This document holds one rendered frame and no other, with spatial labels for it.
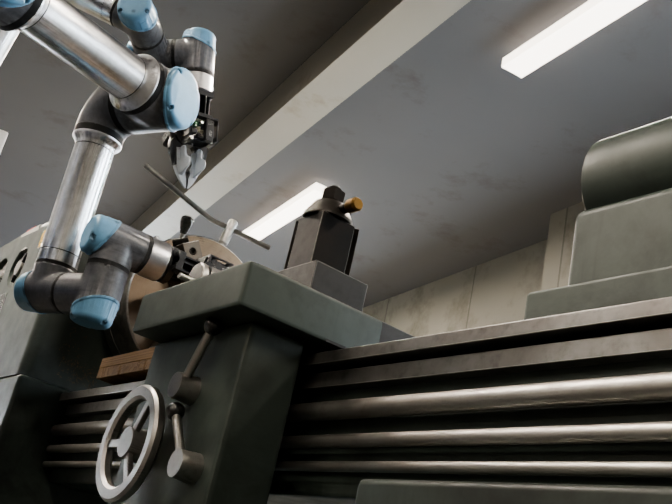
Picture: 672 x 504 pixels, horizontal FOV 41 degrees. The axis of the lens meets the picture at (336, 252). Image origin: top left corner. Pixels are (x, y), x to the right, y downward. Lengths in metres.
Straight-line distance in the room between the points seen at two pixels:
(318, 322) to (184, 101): 0.70
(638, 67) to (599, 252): 3.38
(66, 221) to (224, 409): 0.72
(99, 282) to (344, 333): 0.57
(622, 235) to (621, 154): 0.11
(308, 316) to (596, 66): 3.35
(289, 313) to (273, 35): 3.50
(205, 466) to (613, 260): 0.52
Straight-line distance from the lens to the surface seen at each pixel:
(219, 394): 1.11
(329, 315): 1.13
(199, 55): 2.03
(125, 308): 1.82
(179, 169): 1.96
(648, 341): 0.80
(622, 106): 4.60
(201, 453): 1.10
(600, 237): 0.99
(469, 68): 4.44
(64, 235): 1.69
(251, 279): 1.07
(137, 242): 1.62
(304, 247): 1.37
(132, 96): 1.66
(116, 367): 1.65
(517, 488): 0.73
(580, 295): 0.94
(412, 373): 0.99
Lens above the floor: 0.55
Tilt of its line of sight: 22 degrees up
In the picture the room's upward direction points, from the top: 13 degrees clockwise
